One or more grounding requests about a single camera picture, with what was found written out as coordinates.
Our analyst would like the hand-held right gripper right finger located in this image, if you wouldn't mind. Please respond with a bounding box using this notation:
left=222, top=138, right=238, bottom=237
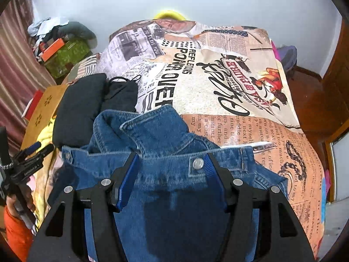
left=203, top=153, right=317, bottom=262

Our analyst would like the newspaper print bedspread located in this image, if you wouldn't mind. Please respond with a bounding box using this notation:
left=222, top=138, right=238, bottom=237
left=35, top=19, right=326, bottom=260

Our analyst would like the orange box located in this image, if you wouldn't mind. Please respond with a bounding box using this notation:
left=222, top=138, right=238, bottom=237
left=41, top=38, right=66, bottom=61

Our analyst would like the striped pillow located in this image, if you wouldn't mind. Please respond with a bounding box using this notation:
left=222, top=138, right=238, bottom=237
left=63, top=53, right=107, bottom=86

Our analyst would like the yellow cloth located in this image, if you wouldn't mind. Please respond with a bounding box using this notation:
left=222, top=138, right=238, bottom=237
left=37, top=117, right=59, bottom=146

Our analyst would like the striped red curtain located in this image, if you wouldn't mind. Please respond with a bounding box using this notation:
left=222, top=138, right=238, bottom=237
left=0, top=0, right=56, bottom=153

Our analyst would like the purple bag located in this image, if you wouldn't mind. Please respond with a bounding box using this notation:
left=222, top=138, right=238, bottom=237
left=277, top=45, right=298, bottom=75

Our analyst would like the person's left hand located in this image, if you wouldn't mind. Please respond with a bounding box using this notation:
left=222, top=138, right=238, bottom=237
left=5, top=184, right=35, bottom=217

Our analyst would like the black folded garment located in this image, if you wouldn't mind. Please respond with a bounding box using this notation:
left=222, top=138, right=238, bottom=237
left=52, top=73, right=107, bottom=148

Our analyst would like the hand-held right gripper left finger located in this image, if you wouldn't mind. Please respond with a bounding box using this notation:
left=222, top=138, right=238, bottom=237
left=26, top=151, right=142, bottom=262

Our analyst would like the person's left forearm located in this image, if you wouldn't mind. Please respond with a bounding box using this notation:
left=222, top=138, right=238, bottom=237
left=3, top=205, right=35, bottom=255

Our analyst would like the wooden lap table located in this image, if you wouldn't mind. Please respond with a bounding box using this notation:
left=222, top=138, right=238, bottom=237
left=20, top=83, right=71, bottom=153

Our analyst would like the magenta cloth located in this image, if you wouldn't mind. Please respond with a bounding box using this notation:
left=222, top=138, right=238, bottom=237
left=271, top=40, right=282, bottom=60

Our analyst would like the green patterned bag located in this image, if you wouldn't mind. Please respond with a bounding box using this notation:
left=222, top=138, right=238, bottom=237
left=44, top=40, right=90, bottom=79

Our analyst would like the brown wooden door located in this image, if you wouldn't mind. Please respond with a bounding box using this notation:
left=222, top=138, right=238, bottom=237
left=322, top=19, right=349, bottom=110

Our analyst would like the grey cloth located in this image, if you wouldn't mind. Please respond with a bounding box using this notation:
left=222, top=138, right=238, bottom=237
left=58, top=22, right=98, bottom=47

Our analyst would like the white cloth pile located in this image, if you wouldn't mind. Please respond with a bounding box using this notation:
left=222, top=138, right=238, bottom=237
left=27, top=16, right=68, bottom=38

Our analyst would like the yellow round object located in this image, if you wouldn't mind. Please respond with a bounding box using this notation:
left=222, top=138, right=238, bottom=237
left=153, top=10, right=188, bottom=21

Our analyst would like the red box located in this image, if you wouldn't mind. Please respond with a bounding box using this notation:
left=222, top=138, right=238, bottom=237
left=21, top=90, right=44, bottom=121

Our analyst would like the black garment with straps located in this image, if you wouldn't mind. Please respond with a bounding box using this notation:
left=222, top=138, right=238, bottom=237
left=102, top=75, right=142, bottom=113

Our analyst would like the blue denim jacket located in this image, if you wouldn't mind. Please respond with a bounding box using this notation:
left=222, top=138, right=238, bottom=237
left=48, top=105, right=289, bottom=262

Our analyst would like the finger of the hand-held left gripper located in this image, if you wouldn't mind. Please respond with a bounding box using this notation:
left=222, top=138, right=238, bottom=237
left=26, top=141, right=42, bottom=154
left=32, top=143, right=55, bottom=159

